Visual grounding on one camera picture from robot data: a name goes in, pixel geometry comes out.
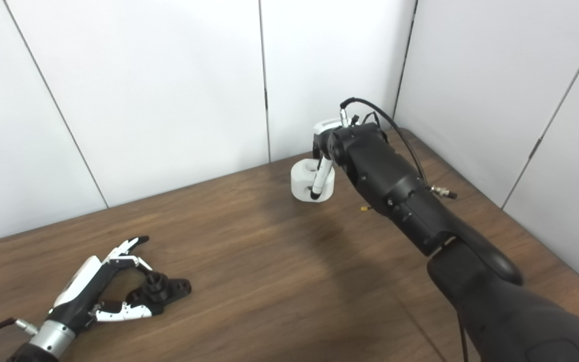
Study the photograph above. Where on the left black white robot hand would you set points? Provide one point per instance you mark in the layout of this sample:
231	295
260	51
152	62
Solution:
81	289

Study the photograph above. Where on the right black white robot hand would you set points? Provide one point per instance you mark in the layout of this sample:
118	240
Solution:
323	138

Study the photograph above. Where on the round white piece with holes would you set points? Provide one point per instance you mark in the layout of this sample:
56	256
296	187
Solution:
300	181

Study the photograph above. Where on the black holder with post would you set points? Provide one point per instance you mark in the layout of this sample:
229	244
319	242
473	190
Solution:
164	289

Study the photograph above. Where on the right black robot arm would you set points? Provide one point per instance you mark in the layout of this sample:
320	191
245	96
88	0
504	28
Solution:
420	211

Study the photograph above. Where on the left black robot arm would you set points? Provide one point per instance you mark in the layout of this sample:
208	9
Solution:
43	344

